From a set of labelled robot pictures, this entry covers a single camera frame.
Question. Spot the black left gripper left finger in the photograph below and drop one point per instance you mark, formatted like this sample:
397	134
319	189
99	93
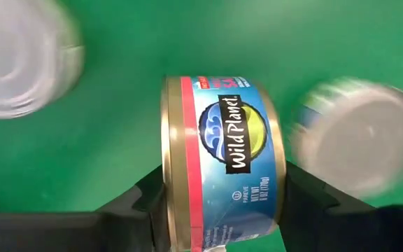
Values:
82	231

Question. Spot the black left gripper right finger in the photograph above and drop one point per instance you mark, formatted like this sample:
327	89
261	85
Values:
345	231

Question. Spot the Bumble Bee tuna can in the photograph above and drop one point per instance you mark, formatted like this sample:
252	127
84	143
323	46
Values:
19	59
359	140

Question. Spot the Wild Planet salmon can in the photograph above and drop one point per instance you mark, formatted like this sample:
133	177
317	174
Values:
222	157

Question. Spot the green table mat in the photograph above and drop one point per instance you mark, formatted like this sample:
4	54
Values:
117	140

